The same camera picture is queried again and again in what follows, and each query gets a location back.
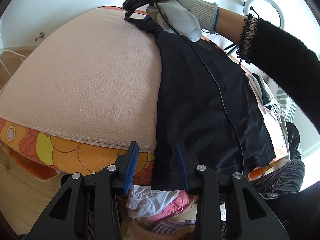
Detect black shirt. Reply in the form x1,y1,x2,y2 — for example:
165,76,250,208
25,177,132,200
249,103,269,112
134,20,275,191

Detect right forearm black sleeve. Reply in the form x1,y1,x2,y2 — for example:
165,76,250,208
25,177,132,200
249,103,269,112
214,6,320,140

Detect pile of mixed clothes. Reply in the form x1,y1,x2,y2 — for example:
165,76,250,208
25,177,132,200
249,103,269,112
123,186,198,239

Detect stack of folded clothes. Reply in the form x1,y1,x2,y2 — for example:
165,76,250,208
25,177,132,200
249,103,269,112
246,73,290,162

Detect right hand white glove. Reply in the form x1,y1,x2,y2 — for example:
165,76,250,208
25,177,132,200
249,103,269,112
157,0,219,42

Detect orange floral bed sheet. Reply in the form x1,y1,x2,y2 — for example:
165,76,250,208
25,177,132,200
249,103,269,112
0,117,157,185

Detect grey striped cloth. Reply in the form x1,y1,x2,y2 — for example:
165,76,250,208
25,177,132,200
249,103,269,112
249,122,306,199

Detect white ring light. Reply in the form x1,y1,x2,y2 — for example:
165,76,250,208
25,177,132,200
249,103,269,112
243,0,285,29

